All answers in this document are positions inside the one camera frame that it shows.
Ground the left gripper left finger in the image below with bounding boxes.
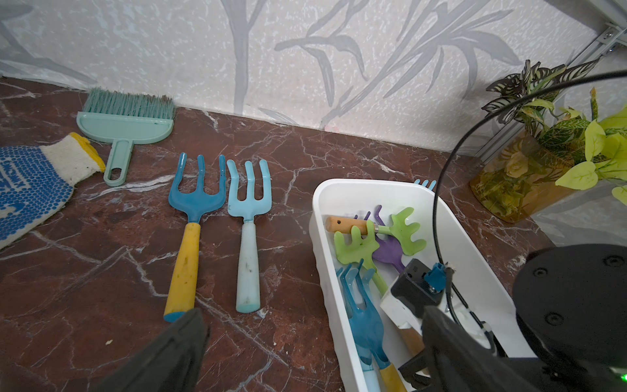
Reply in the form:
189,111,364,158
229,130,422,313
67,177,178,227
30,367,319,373
93,309,210,391

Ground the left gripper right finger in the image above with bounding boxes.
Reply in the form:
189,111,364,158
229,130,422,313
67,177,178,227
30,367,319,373
422,306,537,391

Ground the dark blue fork yellow handle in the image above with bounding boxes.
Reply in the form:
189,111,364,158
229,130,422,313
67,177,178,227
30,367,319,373
163,153,227,323

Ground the light blue fork white handle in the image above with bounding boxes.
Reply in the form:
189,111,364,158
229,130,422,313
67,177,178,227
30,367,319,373
227,159,272,314

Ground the light blue rake white handle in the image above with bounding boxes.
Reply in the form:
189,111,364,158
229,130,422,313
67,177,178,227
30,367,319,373
414,179,437,191

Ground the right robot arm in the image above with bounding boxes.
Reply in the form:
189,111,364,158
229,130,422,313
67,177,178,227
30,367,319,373
513,243,626,391

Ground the white plastic storage box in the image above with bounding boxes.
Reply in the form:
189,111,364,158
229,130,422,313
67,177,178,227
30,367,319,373
310,179,534,391

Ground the mint green hand brush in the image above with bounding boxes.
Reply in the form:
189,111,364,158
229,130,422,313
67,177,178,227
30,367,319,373
76,88,176,187

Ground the blue dotted work glove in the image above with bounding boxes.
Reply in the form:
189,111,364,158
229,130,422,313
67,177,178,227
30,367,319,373
1,132,105,248

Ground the potted green plant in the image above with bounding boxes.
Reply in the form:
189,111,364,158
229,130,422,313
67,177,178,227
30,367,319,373
470,60,626,223

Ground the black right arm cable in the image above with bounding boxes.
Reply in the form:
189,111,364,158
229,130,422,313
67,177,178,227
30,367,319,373
432,68,627,356

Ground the dark blue rake yellow handle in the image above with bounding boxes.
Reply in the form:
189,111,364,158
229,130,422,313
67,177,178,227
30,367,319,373
336,260,407,391

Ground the purple rake pink handle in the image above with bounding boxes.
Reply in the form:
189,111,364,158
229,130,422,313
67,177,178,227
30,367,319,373
353,204,406,274

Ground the green rake wooden handle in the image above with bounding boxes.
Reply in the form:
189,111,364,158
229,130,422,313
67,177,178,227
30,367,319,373
325,207,427,256

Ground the green fork wooden handle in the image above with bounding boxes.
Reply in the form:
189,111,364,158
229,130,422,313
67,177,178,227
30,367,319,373
332,220,389,297

